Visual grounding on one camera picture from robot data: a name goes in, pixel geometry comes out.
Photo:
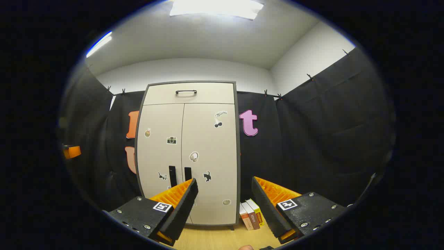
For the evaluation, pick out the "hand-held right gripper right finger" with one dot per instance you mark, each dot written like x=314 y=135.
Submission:
x=265 y=208

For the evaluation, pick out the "beige cabinet drawer front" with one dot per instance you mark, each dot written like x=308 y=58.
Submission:
x=211 y=93

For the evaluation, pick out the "beige cabinet door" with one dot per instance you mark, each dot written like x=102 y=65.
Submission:
x=211 y=139
x=159 y=152

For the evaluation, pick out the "narrow ceiling light strip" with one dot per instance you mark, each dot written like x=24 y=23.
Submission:
x=99 y=43

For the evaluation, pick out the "beige double-door shoe cabinet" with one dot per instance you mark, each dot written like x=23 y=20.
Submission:
x=237 y=156

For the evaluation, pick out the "brown book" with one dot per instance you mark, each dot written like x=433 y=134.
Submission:
x=253 y=217

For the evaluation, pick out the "white and orange book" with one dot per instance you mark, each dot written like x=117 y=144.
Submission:
x=245 y=218

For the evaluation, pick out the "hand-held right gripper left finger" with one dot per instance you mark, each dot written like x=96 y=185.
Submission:
x=185 y=205

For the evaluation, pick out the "wide ceiling light panel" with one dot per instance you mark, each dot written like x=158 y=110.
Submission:
x=215 y=7

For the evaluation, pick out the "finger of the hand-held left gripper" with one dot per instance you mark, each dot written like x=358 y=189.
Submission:
x=72 y=152

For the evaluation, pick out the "black backdrop cloth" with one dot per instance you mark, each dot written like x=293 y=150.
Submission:
x=312 y=139

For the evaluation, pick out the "yellow book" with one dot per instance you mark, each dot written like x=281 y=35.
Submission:
x=258 y=212

